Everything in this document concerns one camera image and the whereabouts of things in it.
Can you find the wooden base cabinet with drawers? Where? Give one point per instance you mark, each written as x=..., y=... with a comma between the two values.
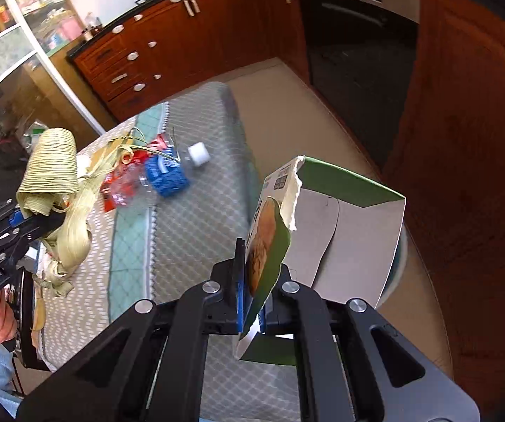
x=199, y=48

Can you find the black built-in oven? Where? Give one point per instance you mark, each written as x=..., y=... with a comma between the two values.
x=358, y=61

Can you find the straw bundle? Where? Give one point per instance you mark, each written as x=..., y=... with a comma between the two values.
x=54, y=162

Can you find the tall wooden cabinet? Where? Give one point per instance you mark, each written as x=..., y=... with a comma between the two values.
x=476, y=162

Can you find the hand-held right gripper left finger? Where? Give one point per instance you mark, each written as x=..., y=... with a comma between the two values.
x=240, y=299

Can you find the glass door cabinet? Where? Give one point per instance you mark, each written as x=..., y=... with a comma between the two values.
x=10, y=74

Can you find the green cardboard box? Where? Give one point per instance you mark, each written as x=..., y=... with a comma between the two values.
x=353, y=237

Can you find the patterned tablecloth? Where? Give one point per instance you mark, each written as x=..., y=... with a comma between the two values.
x=199, y=211

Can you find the clear plastic bottle blue label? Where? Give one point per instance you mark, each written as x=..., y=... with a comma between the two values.
x=164, y=176

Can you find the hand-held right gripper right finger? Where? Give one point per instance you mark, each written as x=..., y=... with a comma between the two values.
x=272, y=323

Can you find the small bottle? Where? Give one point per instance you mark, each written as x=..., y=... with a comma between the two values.
x=90, y=26

